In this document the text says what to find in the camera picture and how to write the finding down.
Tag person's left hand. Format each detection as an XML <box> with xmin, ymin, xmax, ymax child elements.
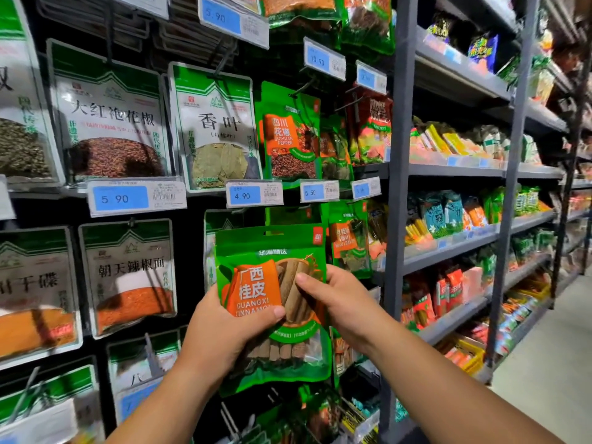
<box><xmin>176</xmin><ymin>280</ymin><xmax>288</xmax><ymax>389</ymax></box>

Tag person's right hand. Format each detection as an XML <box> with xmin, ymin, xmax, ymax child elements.
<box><xmin>294</xmin><ymin>263</ymin><xmax>394</xmax><ymax>357</ymax></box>

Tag green leaf packets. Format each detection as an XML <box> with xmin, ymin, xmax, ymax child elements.
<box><xmin>321</xmin><ymin>199</ymin><xmax>374</xmax><ymax>279</ymax></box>

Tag green cinnamon stick packet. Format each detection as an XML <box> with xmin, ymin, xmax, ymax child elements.
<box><xmin>215</xmin><ymin>223</ymin><xmax>332</xmax><ymax>396</ymax></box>

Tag clear brown-spice packets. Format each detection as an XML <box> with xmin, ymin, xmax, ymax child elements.
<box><xmin>104</xmin><ymin>330</ymin><xmax>183</xmax><ymax>427</ymax></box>

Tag clear chili powder packets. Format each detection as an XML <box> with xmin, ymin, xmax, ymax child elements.
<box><xmin>78</xmin><ymin>219</ymin><xmax>178</xmax><ymax>339</ymax></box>

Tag green orange Guangxi cinnamon bags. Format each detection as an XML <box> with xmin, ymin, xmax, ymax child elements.
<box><xmin>242</xmin><ymin>388</ymin><xmax>345</xmax><ymax>444</ymax></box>

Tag green white-slice packets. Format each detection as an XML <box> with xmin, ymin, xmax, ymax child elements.
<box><xmin>266</xmin><ymin>205</ymin><xmax>318</xmax><ymax>228</ymax></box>

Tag clear white-slice packets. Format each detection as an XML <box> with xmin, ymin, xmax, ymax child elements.
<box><xmin>203</xmin><ymin>208</ymin><xmax>269</xmax><ymax>292</ymax></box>

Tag clear orange powder packets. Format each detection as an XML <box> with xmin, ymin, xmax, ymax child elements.
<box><xmin>0</xmin><ymin>226</ymin><xmax>83</xmax><ymax>371</ymax></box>

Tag red green packets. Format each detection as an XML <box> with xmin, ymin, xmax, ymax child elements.
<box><xmin>344</xmin><ymin>86</ymin><xmax>394</xmax><ymax>165</ymax></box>

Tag green red-peppercorn packets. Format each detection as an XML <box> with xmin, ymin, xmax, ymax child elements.
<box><xmin>256</xmin><ymin>81</ymin><xmax>323</xmax><ymax>187</ymax></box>

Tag clear dried-leaf packets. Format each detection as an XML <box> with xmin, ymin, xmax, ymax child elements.
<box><xmin>167</xmin><ymin>62</ymin><xmax>263</xmax><ymax>193</ymax></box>

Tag clear red peppercorn packets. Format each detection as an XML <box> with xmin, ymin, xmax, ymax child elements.
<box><xmin>46</xmin><ymin>38</ymin><xmax>173</xmax><ymax>187</ymax></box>

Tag clear green peppercorn packets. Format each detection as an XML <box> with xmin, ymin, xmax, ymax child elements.
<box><xmin>0</xmin><ymin>0</ymin><xmax>64</xmax><ymax>187</ymax></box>

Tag person's right forearm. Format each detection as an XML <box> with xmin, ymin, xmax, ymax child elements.
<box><xmin>356</xmin><ymin>319</ymin><xmax>565</xmax><ymax>444</ymax></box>

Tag row of red orange packets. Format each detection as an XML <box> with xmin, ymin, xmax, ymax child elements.
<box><xmin>400</xmin><ymin>263</ymin><xmax>491</xmax><ymax>331</ymax></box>

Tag row of teal yellow packets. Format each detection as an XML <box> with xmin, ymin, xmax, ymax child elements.
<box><xmin>404</xmin><ymin>189</ymin><xmax>505</xmax><ymax>252</ymax></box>

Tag row of yellow snack packets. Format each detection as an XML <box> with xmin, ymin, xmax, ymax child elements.
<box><xmin>409</xmin><ymin>115</ymin><xmax>542</xmax><ymax>165</ymax></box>

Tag row of green snack packets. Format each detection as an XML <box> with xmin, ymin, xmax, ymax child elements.
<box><xmin>481</xmin><ymin>184</ymin><xmax>556</xmax><ymax>220</ymax></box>

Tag yellow display trays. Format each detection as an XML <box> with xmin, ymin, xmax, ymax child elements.
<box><xmin>442</xmin><ymin>332</ymin><xmax>488</xmax><ymax>377</ymax></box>

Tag gray metal shelving unit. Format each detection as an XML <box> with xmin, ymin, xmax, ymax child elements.
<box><xmin>384</xmin><ymin>0</ymin><xmax>592</xmax><ymax>444</ymax></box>

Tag row of assorted snack bags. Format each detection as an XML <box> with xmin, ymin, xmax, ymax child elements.
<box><xmin>427</xmin><ymin>14</ymin><xmax>556</xmax><ymax>105</ymax></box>

